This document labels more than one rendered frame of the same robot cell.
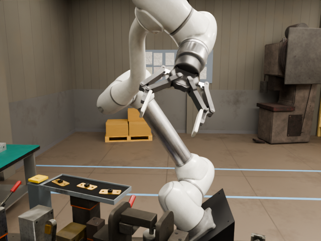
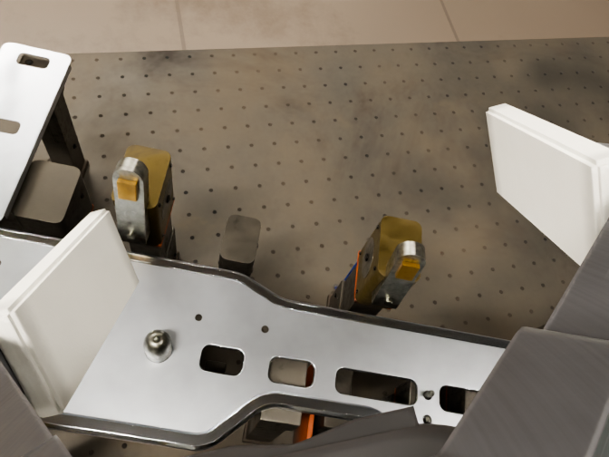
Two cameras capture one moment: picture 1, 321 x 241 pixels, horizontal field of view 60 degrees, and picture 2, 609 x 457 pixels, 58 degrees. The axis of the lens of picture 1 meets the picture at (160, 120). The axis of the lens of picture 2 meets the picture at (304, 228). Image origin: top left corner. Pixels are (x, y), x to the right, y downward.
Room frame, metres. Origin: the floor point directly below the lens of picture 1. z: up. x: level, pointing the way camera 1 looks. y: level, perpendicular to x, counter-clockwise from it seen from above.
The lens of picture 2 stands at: (0.74, -0.07, 1.68)
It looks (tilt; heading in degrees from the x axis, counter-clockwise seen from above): 62 degrees down; 145
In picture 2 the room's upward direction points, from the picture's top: 22 degrees clockwise
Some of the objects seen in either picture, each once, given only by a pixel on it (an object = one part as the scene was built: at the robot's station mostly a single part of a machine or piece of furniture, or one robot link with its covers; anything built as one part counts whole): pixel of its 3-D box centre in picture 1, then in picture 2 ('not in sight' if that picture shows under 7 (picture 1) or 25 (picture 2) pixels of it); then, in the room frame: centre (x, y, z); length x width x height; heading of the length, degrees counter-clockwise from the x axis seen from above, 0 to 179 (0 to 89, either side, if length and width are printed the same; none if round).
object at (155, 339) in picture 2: not in sight; (158, 345); (0.56, -0.08, 1.02); 0.03 x 0.03 x 0.07
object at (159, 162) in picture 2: not in sight; (153, 225); (0.34, -0.06, 0.87); 0.12 x 0.07 x 0.35; 157
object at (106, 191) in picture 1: (110, 191); not in sight; (1.04, 0.20, 1.17); 0.08 x 0.04 x 0.01; 84
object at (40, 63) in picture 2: not in sight; (55, 126); (0.11, -0.19, 0.84); 0.05 x 0.05 x 0.29; 67
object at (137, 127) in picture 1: (128, 124); not in sight; (6.44, 0.76, 0.33); 1.18 x 0.89 x 0.66; 87
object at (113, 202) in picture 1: (85, 187); not in sight; (1.09, 0.32, 1.16); 0.37 x 0.14 x 0.02; 67
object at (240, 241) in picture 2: not in sight; (236, 268); (0.42, 0.05, 0.84); 0.10 x 0.05 x 0.29; 157
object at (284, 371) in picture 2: not in sight; (273, 393); (0.63, 0.07, 0.84); 0.12 x 0.05 x 0.29; 157
